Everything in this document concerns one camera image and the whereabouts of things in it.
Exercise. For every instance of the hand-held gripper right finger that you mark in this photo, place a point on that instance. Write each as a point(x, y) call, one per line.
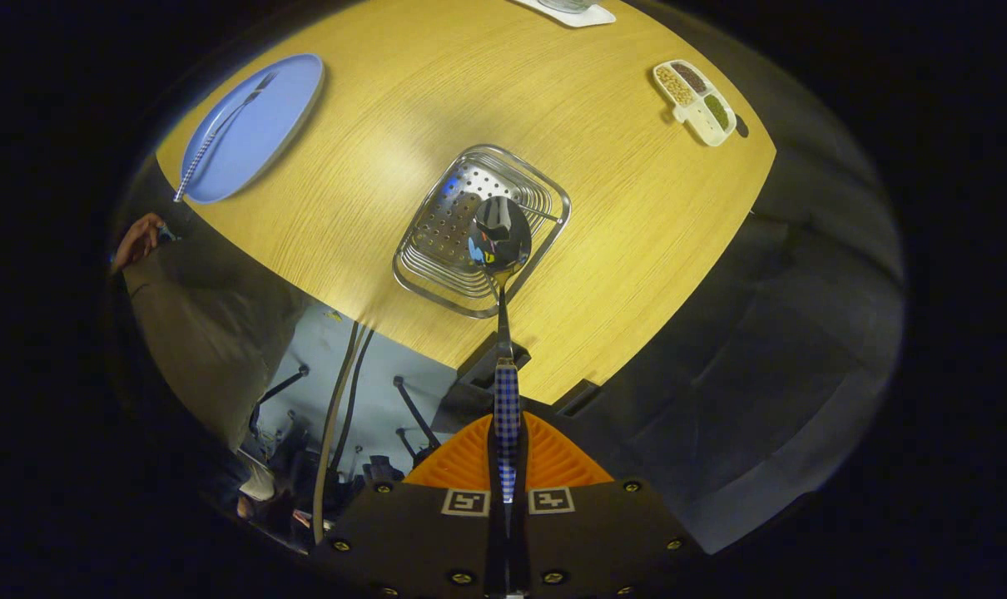
point(603, 541)

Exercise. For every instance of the blue plate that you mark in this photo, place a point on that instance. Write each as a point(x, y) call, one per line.
point(279, 108)

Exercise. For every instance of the person's khaki trousers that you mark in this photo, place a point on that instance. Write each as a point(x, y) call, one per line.
point(212, 333)

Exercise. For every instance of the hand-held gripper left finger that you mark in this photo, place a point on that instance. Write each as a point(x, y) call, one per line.
point(412, 541)

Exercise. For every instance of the white divided dish of beans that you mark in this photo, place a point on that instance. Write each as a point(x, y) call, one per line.
point(703, 112)

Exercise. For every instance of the small white drink bottle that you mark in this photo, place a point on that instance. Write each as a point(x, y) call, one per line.
point(566, 4)

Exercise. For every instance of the white square coaster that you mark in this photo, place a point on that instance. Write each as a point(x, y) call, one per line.
point(591, 17)

